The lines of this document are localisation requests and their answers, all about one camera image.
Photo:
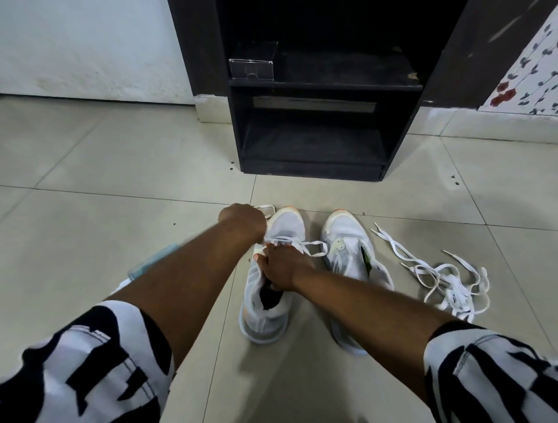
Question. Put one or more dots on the person's left forearm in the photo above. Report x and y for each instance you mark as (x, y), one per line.
(187, 287)

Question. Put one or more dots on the white floral patterned sheet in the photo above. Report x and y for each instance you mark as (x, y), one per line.
(536, 78)

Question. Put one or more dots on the person's right hand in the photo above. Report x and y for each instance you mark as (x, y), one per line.
(283, 268)

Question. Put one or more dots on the zebra striped garment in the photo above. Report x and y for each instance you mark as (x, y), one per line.
(87, 370)

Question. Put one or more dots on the clear plastic box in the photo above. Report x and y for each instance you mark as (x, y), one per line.
(250, 69)

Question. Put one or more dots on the person's left hand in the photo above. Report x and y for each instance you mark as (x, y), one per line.
(244, 222)

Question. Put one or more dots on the black open shelf box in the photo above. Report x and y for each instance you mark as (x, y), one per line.
(314, 148)

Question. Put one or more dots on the white shoelace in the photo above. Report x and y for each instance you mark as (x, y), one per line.
(287, 239)
(457, 294)
(394, 250)

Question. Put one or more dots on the grey sneaker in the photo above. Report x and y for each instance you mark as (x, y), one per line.
(344, 235)
(261, 331)

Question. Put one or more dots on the dark brown wooden cabinet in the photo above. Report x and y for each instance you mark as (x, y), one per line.
(196, 48)

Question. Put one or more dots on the person's right forearm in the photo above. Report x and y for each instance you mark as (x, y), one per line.
(379, 322)

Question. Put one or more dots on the blue transparent bottle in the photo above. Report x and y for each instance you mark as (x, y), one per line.
(152, 261)

